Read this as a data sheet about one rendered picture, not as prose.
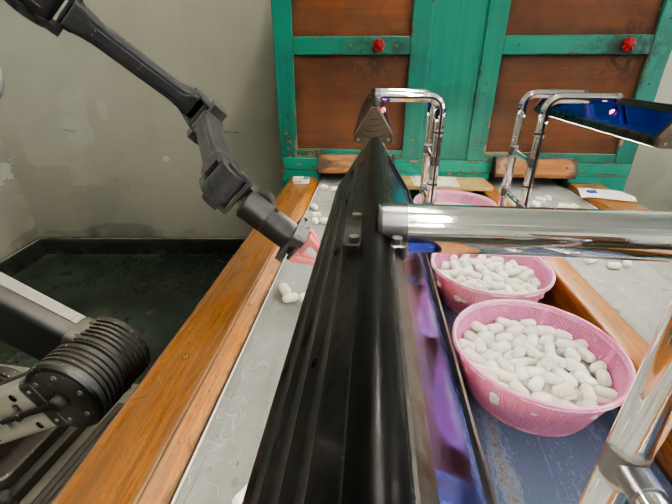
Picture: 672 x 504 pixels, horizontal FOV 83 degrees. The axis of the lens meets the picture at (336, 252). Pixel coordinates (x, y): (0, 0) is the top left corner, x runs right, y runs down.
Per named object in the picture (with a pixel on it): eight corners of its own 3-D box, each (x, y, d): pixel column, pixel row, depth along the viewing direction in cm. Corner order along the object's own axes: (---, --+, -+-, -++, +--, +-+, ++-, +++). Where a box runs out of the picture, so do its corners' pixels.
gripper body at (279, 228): (310, 220, 78) (281, 197, 76) (302, 241, 69) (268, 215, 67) (292, 242, 80) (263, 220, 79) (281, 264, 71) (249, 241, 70)
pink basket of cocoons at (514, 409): (462, 449, 56) (472, 402, 51) (435, 334, 79) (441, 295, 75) (656, 464, 54) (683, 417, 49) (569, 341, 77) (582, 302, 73)
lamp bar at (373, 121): (352, 144, 74) (353, 104, 71) (361, 110, 130) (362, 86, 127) (393, 144, 74) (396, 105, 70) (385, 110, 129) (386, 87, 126)
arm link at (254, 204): (228, 214, 69) (246, 189, 68) (236, 207, 76) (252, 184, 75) (259, 237, 71) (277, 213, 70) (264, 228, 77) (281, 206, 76)
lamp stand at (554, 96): (507, 267, 105) (546, 93, 86) (487, 238, 123) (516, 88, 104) (578, 270, 104) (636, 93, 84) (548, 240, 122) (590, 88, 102)
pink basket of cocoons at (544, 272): (466, 343, 77) (474, 304, 73) (408, 279, 100) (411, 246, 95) (573, 321, 83) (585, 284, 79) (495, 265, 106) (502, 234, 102)
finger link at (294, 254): (341, 243, 79) (305, 216, 77) (339, 259, 73) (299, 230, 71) (322, 265, 82) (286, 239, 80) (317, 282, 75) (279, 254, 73)
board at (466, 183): (401, 189, 141) (401, 186, 140) (399, 178, 154) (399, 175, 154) (493, 191, 138) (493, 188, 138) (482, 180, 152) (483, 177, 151)
